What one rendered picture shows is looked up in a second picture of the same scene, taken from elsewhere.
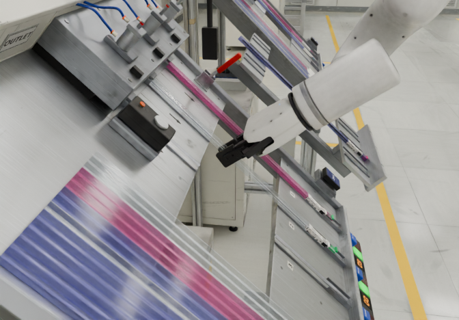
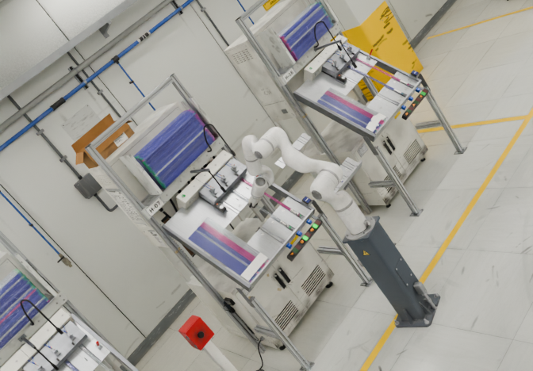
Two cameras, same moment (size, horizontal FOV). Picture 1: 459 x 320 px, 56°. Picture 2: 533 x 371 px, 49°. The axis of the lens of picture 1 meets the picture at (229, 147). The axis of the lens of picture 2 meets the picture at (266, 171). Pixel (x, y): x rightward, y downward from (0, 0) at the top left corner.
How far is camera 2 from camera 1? 3.42 m
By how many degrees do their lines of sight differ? 48
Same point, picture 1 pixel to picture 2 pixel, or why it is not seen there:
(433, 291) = (462, 235)
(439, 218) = (518, 181)
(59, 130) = (201, 214)
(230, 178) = (364, 180)
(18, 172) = (193, 224)
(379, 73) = (255, 187)
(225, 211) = (373, 197)
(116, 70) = (210, 198)
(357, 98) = (257, 193)
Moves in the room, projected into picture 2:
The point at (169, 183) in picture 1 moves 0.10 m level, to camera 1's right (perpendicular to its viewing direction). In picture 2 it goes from (227, 219) to (236, 218)
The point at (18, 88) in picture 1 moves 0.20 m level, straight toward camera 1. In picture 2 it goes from (195, 208) to (186, 225)
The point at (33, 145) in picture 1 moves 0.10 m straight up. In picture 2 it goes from (196, 219) to (186, 208)
